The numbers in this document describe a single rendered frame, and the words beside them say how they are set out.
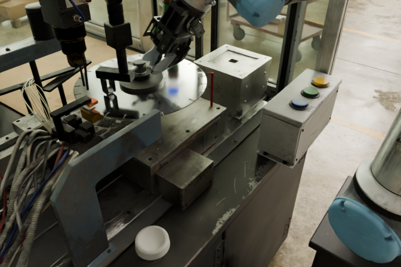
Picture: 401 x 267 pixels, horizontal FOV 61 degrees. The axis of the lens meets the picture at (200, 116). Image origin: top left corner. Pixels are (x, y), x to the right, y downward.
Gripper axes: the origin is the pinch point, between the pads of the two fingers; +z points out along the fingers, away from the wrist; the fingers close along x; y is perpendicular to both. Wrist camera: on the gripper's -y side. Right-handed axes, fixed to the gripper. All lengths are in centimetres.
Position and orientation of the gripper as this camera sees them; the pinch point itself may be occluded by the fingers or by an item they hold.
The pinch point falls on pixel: (156, 68)
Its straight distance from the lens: 86.0
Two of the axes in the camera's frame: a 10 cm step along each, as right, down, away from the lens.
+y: -5.1, 3.1, -8.0
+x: 6.8, 7.1, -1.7
